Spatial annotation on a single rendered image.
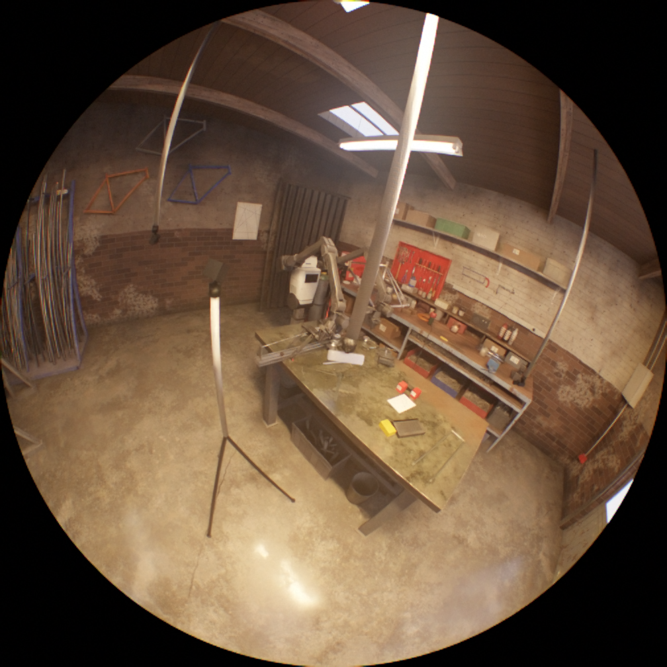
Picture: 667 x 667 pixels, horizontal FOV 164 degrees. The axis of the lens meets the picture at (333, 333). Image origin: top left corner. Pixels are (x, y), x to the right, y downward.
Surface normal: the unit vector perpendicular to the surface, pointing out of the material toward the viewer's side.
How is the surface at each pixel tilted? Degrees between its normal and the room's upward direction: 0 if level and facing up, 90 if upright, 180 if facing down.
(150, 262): 90
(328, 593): 0
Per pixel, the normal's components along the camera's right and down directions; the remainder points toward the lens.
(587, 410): -0.73, 0.17
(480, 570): 0.22, -0.86
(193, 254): 0.65, 0.48
